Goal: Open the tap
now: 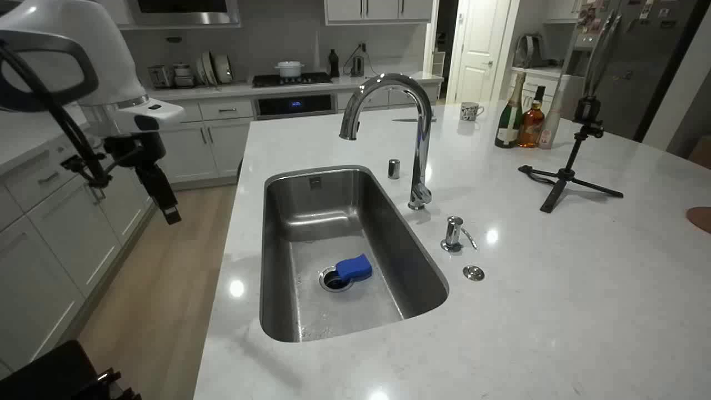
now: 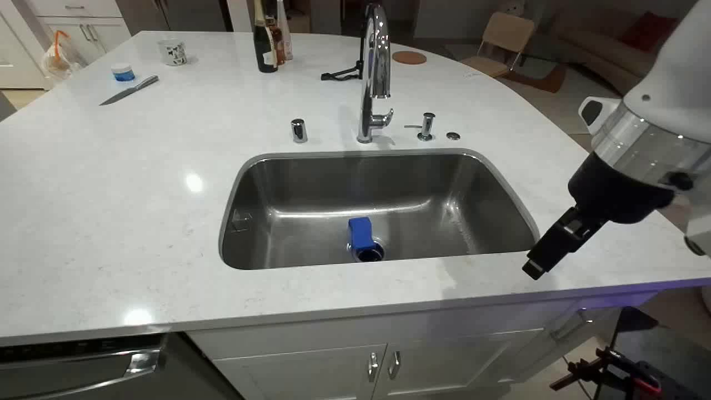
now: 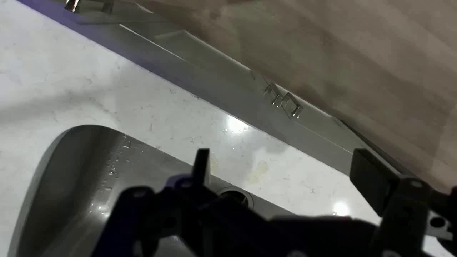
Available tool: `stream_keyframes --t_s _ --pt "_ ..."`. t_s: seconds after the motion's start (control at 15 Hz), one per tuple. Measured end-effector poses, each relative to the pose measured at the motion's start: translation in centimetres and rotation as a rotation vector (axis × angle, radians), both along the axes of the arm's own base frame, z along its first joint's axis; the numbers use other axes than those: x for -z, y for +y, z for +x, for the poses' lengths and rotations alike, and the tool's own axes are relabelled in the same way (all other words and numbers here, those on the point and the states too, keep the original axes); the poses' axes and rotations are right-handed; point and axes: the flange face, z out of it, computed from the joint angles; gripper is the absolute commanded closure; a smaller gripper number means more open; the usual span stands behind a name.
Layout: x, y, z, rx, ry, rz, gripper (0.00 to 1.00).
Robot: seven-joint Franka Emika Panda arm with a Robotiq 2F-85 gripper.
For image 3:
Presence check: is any island cabinet front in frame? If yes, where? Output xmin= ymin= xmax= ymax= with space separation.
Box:
xmin=18 ymin=0 xmax=415 ymax=179

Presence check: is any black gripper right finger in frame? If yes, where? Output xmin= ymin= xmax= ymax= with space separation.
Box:
xmin=348 ymin=148 xmax=457 ymax=257

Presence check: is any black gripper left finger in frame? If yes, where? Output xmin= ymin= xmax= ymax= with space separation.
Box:
xmin=91 ymin=148 xmax=287 ymax=257

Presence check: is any stainless steel sink basin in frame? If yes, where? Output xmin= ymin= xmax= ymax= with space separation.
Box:
xmin=6 ymin=125 xmax=297 ymax=257

